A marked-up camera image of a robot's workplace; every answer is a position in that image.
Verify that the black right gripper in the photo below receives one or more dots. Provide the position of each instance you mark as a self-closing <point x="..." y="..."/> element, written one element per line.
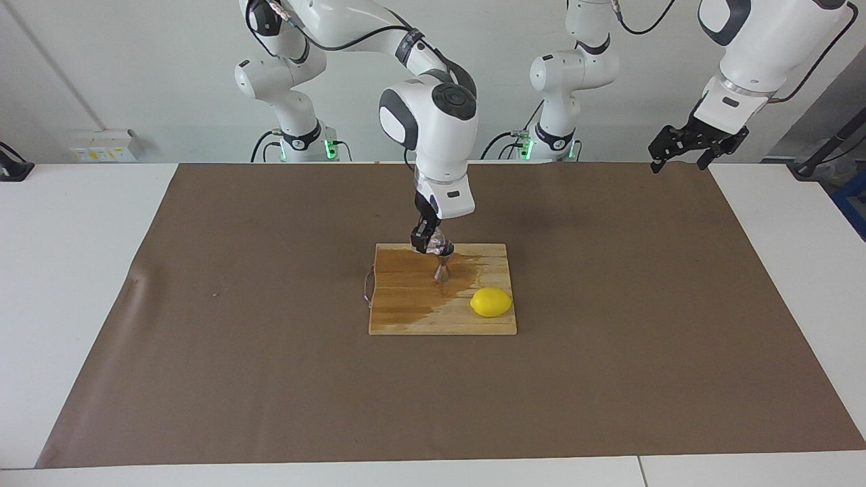
<point x="425" y="210"/>

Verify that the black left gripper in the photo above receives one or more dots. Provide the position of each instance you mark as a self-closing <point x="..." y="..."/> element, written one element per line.
<point x="707" y="128"/>

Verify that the small clear glass beaker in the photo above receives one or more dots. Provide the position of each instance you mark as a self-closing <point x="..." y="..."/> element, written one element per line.
<point x="440" y="242"/>

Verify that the steel double jigger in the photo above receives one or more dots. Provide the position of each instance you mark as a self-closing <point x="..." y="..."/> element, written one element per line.
<point x="442" y="270"/>

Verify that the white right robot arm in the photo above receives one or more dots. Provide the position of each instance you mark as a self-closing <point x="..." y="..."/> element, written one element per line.
<point x="440" y="142"/>

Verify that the wooden cutting board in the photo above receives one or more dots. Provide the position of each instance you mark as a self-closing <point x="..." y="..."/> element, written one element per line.
<point x="406" y="304"/>

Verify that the yellow lemon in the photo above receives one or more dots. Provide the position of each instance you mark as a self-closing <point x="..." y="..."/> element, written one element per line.
<point x="491" y="302"/>

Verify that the black stand pole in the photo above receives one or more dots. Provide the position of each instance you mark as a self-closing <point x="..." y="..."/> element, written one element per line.
<point x="832" y="145"/>

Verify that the blue crate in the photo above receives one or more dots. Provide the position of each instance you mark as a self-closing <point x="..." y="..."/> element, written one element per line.
<point x="854" y="213"/>

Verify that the brown paper table mat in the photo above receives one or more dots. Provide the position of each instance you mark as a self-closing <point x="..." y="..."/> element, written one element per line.
<point x="270" y="379"/>

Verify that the white wall outlet box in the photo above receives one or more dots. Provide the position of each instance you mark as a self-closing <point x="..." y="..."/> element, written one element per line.
<point x="101" y="145"/>

